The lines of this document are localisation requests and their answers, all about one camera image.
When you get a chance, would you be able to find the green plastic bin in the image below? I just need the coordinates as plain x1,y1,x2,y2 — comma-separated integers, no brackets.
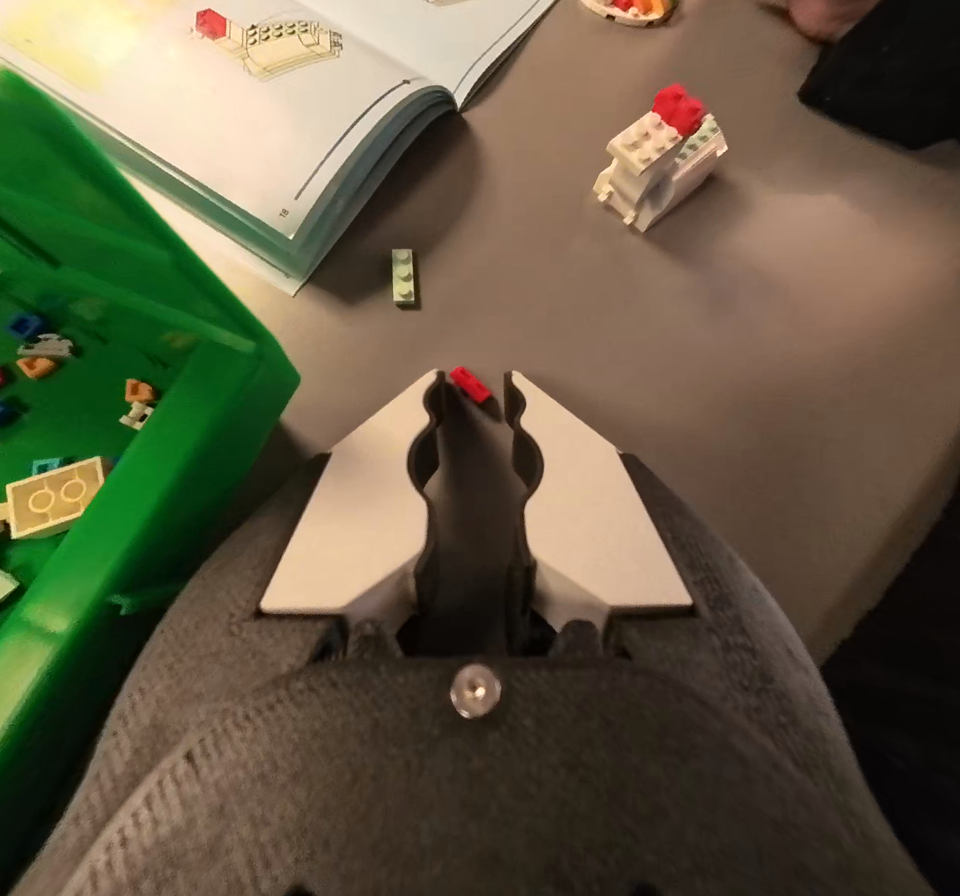
0,69,303,770

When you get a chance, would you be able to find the white lego build red top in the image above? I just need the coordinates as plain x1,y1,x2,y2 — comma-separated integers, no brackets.
592,82,730,233

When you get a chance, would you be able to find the person's dark clothed leg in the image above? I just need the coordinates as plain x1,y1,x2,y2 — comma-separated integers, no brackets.
821,491,960,896

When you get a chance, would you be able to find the small red lego brick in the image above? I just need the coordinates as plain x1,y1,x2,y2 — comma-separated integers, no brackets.
448,365,493,404

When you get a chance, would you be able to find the pile of loose lego pieces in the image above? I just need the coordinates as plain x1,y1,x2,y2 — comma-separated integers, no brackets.
0,303,162,605

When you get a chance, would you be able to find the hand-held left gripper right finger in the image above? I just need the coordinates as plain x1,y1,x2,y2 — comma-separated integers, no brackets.
504,369,695,638

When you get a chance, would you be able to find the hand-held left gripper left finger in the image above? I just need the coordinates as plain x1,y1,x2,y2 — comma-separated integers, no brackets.
258,368,451,620

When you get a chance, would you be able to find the person's right forearm black sleeve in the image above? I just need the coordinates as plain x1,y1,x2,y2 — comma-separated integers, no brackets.
797,0,960,153

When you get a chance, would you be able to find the light green lego plate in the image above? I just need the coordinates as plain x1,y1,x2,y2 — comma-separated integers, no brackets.
390,247,421,310

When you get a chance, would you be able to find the open light blue instruction booklet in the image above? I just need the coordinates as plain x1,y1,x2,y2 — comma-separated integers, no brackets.
0,0,573,297

